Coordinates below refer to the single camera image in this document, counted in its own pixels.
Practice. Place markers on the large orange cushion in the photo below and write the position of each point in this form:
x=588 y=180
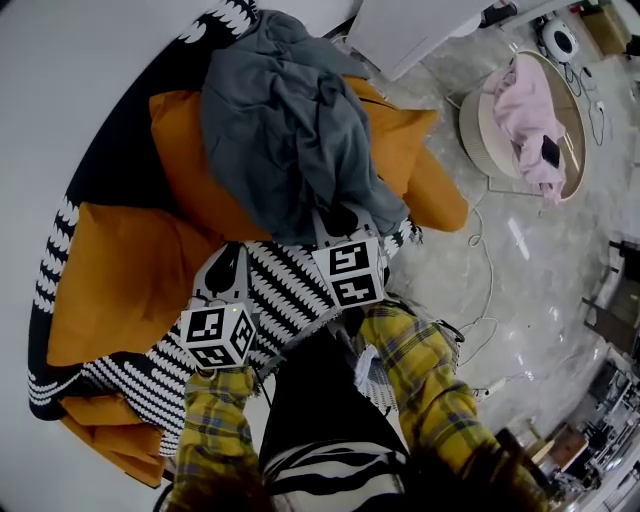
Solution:
x=185 y=165
x=125 y=280

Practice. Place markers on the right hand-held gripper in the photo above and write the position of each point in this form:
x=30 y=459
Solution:
x=350 y=275

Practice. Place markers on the person's black trousers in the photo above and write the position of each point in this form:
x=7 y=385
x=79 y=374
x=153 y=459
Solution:
x=320 y=395

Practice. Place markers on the woven white grey laundry basket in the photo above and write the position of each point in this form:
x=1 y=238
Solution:
x=380 y=397

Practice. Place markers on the orange sofa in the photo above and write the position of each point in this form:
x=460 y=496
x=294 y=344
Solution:
x=440 y=190

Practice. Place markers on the person's left forearm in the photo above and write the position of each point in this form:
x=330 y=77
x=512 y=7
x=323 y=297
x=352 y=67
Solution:
x=215 y=430

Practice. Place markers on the dark wooden desk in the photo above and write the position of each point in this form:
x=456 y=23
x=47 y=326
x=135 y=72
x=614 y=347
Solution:
x=615 y=300

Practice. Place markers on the person's right forearm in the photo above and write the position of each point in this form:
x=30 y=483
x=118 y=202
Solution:
x=425 y=380

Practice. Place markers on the pink garment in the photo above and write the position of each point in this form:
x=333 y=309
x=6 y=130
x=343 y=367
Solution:
x=525 y=115

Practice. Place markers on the black white patterned blanket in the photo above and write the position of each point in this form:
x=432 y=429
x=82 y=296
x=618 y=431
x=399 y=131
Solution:
x=285 y=285

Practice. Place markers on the small black device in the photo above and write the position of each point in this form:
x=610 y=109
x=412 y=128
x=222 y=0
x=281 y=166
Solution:
x=551 y=151

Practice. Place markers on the cardboard box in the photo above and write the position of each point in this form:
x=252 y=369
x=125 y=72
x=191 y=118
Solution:
x=607 y=25

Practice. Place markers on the grey garment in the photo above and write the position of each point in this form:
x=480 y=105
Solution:
x=290 y=125

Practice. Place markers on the white round device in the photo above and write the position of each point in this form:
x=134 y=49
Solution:
x=561 y=40

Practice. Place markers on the round wooden side table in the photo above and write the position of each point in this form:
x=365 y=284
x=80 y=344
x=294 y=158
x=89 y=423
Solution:
x=575 y=130

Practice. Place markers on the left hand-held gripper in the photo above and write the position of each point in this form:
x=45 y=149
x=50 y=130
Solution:
x=215 y=335

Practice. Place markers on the small orange cushion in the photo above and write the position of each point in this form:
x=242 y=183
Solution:
x=125 y=450
x=100 y=412

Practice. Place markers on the person's striped shirt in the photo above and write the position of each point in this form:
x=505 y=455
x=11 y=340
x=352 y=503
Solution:
x=330 y=470

